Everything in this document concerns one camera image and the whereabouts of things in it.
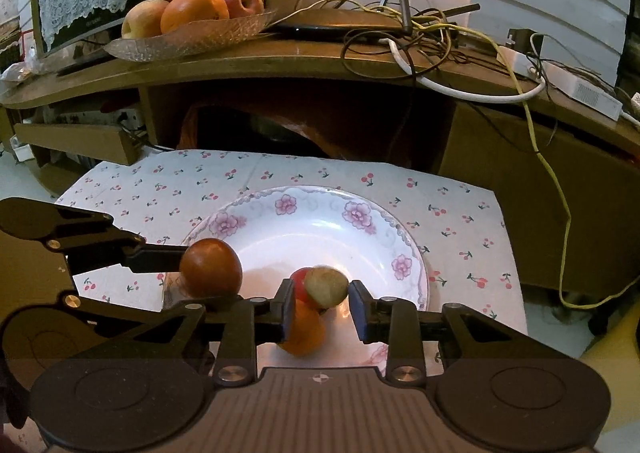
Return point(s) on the yellow apple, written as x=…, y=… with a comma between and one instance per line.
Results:
x=142, y=18

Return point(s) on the small orange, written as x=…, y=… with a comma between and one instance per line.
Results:
x=307, y=328

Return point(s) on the cherry print table cloth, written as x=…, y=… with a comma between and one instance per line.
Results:
x=200, y=173

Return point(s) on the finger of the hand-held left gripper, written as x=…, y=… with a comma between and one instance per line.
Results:
x=155, y=258
x=115, y=313

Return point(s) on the white power strip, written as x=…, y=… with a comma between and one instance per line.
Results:
x=90, y=118
x=580, y=88

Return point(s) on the glass fruit tray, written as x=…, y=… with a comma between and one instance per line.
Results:
x=200, y=40

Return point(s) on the dark red round fruit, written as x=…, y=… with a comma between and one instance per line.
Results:
x=210, y=265

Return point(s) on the white plug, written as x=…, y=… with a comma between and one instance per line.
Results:
x=631, y=108

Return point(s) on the white floral plate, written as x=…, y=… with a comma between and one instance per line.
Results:
x=310, y=238

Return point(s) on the red apple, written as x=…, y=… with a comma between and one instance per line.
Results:
x=245, y=0

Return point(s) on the small red fruit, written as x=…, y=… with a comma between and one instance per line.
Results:
x=300, y=283

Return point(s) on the clear plastic bag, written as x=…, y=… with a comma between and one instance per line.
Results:
x=25, y=68

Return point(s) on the black power adapter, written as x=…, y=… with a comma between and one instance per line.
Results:
x=522, y=40

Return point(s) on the wooden television cabinet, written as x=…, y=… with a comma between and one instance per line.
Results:
x=240, y=68

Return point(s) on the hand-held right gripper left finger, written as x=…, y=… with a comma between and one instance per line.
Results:
x=286, y=313

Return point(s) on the small tan fruit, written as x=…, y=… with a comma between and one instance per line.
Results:
x=327, y=287

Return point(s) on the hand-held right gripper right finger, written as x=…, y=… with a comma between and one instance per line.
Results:
x=358, y=313

